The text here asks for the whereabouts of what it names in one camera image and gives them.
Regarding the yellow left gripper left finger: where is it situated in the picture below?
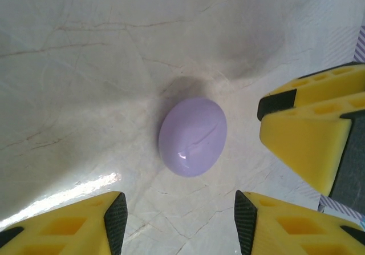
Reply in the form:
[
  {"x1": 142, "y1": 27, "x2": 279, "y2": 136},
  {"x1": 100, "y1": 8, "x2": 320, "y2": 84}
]
[{"x1": 0, "y1": 191, "x2": 128, "y2": 255}]

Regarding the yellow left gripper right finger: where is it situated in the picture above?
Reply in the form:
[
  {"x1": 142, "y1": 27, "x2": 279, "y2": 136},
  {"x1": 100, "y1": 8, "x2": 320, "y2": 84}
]
[{"x1": 234, "y1": 190, "x2": 365, "y2": 255}]

